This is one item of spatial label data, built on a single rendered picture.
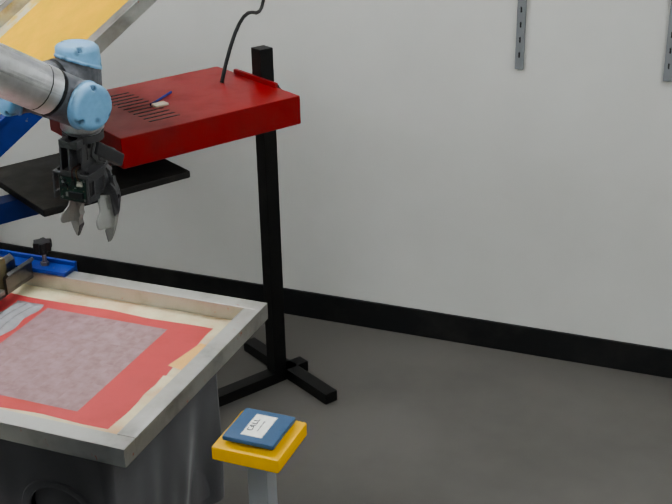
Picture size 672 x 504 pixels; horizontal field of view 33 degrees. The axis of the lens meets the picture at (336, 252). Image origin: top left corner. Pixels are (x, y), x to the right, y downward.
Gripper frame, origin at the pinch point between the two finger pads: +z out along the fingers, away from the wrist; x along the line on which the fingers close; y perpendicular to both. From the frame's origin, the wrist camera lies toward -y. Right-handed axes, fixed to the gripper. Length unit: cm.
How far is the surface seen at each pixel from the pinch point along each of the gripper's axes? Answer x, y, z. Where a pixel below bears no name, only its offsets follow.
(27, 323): -28.0, -15.7, 34.1
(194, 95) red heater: -46, -135, 22
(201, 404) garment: 11, -19, 47
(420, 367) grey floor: 20, -180, 129
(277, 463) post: 42, 15, 30
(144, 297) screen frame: -8.1, -31.1, 31.2
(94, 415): 4.5, 11.8, 31.8
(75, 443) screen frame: 8.2, 24.1, 28.9
